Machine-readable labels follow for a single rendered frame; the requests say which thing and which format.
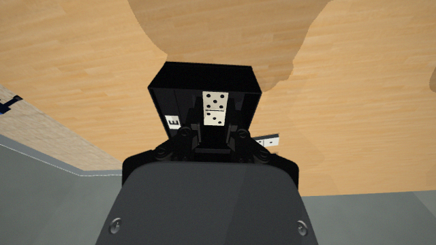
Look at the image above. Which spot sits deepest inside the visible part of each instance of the black three-compartment bin rack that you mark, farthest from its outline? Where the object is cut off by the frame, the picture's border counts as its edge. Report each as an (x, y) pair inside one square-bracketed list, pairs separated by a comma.
[(177, 84)]

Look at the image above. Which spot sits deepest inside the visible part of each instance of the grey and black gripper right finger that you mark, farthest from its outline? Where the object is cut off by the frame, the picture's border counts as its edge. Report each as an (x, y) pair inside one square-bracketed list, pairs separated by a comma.
[(245, 149)]

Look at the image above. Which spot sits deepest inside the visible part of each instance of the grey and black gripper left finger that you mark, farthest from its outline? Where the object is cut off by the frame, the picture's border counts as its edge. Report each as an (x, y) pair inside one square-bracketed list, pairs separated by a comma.
[(180, 147)]

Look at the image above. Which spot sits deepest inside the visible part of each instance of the white domino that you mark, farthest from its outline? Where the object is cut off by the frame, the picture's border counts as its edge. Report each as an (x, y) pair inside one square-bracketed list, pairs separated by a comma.
[(214, 107), (268, 140)]

